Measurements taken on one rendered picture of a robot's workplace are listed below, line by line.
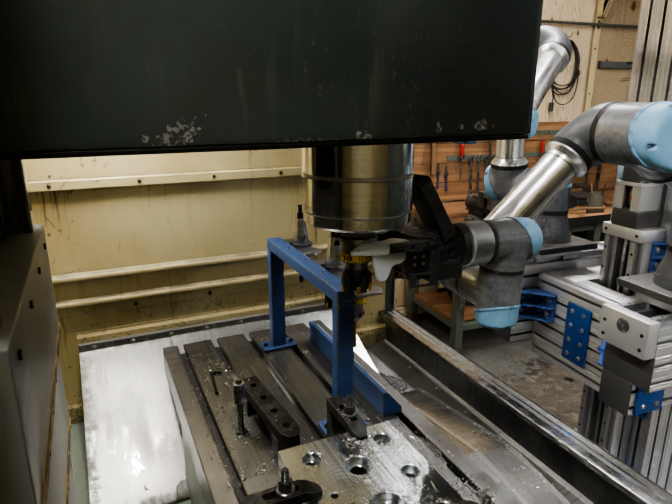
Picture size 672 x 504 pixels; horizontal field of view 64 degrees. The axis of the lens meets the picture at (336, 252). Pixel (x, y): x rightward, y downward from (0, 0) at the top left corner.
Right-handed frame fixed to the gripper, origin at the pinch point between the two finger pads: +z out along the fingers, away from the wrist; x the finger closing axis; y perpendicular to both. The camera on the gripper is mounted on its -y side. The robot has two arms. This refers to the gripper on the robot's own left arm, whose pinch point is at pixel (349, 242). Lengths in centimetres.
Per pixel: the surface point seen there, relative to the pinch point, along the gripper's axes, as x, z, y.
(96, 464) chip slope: 64, 39, 71
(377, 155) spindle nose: -7.9, 0.4, -13.5
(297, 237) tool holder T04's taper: 62, -15, 15
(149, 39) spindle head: -12.5, 27.9, -25.1
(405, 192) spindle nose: -7.1, -4.7, -8.3
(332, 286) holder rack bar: 26.7, -9.6, 16.7
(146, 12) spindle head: -12.5, 28.0, -27.5
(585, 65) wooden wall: 242, -315, -52
